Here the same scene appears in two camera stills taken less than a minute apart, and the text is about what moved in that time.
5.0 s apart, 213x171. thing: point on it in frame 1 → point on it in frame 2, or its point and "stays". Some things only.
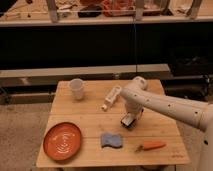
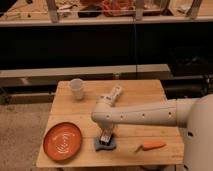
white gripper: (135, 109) → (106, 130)
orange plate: (62, 141) stays
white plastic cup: (76, 86) stays
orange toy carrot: (148, 145) stays
